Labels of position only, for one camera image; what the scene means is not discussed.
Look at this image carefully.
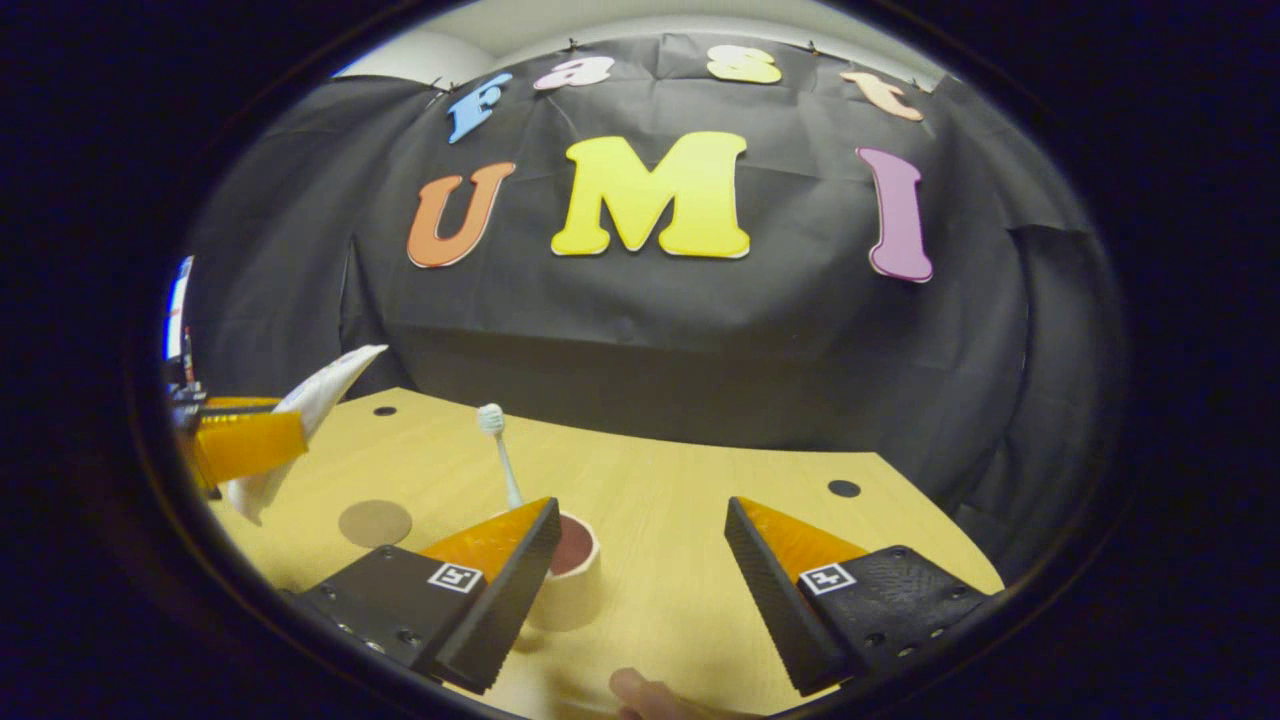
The wooden desktop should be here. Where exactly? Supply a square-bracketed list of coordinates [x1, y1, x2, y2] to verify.
[205, 387, 1006, 720]

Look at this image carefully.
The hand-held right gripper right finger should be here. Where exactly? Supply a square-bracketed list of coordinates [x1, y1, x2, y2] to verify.
[724, 496, 991, 698]

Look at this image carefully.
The beige cup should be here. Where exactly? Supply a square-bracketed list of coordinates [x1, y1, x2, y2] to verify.
[520, 512, 603, 633]

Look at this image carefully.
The white toothpaste tube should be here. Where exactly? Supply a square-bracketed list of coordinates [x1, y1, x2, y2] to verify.
[218, 344, 389, 527]

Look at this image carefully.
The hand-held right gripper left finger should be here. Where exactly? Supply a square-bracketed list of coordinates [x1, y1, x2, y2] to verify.
[290, 497, 563, 696]

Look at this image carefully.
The pale green toothbrush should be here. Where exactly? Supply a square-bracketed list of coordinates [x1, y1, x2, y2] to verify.
[476, 403, 526, 511]

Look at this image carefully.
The black backdrop cloth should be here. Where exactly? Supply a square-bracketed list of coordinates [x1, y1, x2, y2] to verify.
[185, 35, 1121, 581]

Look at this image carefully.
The round brown coaster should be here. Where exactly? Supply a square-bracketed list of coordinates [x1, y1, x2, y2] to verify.
[338, 499, 413, 548]

